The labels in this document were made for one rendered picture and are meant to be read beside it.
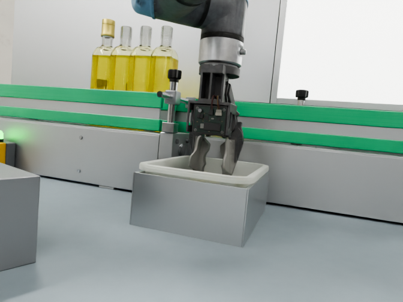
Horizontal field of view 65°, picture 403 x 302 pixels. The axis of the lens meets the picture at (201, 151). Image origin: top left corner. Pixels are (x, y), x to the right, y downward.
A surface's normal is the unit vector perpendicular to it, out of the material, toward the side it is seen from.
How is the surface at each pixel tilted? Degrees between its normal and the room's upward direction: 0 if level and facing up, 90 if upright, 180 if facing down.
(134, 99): 90
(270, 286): 0
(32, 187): 90
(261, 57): 90
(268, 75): 90
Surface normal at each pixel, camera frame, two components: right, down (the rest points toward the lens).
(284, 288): 0.09, -0.99
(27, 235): 0.75, 0.11
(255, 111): -0.32, 0.04
